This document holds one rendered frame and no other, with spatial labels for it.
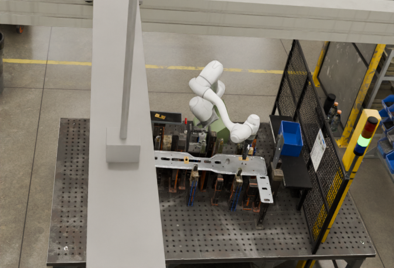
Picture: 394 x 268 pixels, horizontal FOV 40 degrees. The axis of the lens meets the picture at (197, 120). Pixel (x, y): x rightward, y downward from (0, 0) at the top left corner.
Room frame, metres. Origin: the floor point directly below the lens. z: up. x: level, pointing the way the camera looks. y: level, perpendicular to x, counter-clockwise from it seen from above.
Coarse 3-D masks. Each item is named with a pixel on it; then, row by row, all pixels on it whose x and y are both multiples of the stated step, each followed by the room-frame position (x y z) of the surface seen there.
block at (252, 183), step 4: (252, 180) 3.16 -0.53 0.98; (248, 184) 3.15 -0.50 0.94; (252, 184) 3.11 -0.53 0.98; (256, 184) 3.12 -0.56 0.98; (248, 188) 3.11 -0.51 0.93; (252, 188) 3.09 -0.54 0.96; (256, 188) 3.09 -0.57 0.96; (248, 192) 3.09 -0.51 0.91; (252, 192) 3.09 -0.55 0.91; (244, 196) 3.14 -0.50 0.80; (248, 196) 3.09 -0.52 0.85; (252, 196) 3.10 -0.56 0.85; (244, 200) 3.12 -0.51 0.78; (248, 200) 3.10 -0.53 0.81; (252, 200) 3.10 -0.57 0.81; (244, 204) 3.09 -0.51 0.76; (248, 204) 3.09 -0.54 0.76; (244, 208) 3.09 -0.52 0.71; (248, 208) 3.09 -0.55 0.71
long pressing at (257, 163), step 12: (156, 156) 3.21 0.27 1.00; (168, 156) 3.24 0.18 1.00; (180, 156) 3.27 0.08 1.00; (192, 156) 3.29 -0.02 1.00; (216, 156) 3.34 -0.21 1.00; (228, 156) 3.37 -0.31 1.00; (240, 156) 3.39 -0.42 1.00; (252, 156) 3.42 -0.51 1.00; (180, 168) 3.13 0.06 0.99; (204, 168) 3.18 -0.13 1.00; (216, 168) 3.20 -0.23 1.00; (228, 168) 3.22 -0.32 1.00; (252, 168) 3.27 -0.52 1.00; (264, 168) 3.30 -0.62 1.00
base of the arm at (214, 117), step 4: (212, 108) 4.09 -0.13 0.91; (212, 112) 4.00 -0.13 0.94; (212, 116) 3.96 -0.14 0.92; (216, 116) 3.97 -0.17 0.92; (208, 120) 3.93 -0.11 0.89; (212, 120) 3.94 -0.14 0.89; (196, 124) 3.96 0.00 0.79; (200, 124) 3.97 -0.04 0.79; (204, 124) 3.93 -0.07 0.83; (208, 124) 3.92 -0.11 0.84
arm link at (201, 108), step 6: (198, 96) 4.02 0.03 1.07; (192, 102) 3.95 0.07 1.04; (198, 102) 3.94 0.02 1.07; (204, 102) 3.96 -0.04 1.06; (192, 108) 3.91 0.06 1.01; (198, 108) 3.90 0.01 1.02; (204, 108) 3.93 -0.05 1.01; (210, 108) 3.97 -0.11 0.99; (198, 114) 3.90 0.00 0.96; (204, 114) 3.91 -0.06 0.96; (210, 114) 3.96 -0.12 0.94; (204, 120) 3.92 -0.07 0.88
